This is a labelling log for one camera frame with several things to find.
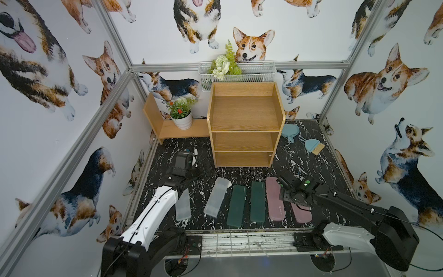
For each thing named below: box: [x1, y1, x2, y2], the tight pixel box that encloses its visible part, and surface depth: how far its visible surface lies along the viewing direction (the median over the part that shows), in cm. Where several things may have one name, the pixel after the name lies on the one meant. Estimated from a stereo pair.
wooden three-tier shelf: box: [207, 81, 286, 168], surface depth 88 cm
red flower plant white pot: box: [166, 96, 197, 131], surface depth 102 cm
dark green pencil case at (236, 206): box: [226, 184, 247, 227], surface depth 85 cm
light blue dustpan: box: [281, 124, 300, 144], surface depth 117 cm
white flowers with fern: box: [207, 39, 243, 81], surface depth 82 cm
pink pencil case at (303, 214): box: [290, 202, 313, 224], surface depth 82 cm
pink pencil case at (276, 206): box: [265, 176, 286, 221], surface depth 85 cm
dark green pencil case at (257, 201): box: [250, 181, 265, 223], surface depth 87 cm
